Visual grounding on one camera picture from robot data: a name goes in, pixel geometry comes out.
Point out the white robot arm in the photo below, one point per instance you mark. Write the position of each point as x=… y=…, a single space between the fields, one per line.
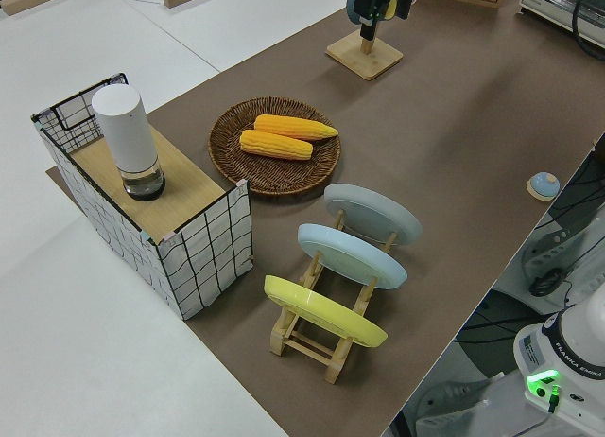
x=567 y=347

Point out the blue mug with yellow inside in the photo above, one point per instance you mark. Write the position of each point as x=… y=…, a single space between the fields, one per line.
x=351 y=9

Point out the wooden mug tree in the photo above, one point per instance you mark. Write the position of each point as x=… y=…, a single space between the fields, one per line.
x=366 y=58

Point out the brown table mat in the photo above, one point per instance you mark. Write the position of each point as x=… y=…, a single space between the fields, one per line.
x=449 y=125

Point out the yellow corn cob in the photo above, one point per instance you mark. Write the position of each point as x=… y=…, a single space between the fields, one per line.
x=276 y=145
x=298 y=126

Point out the white toaster oven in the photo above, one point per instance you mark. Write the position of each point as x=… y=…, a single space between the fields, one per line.
x=548 y=6

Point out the grey plate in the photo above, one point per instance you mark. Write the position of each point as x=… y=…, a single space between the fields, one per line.
x=373 y=210

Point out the round wicker basket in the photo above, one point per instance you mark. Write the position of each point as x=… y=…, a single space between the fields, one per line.
x=274 y=177

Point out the blue call bell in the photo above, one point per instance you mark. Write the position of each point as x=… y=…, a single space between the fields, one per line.
x=543 y=185

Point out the light blue plate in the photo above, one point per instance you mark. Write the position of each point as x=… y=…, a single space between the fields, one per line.
x=350 y=255

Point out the white cylinder with clear base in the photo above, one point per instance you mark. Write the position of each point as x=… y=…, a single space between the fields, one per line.
x=125 y=134

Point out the white power strip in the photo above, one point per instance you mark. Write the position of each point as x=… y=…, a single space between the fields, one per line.
x=558 y=250

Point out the yellow plate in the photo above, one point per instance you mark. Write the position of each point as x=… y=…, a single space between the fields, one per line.
x=321 y=311

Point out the black power plug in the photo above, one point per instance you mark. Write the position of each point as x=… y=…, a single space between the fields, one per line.
x=546 y=283

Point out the wooden plate rack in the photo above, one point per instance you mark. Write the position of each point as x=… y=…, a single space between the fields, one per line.
x=307 y=349

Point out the grey power strip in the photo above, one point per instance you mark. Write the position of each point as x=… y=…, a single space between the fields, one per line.
x=449 y=404

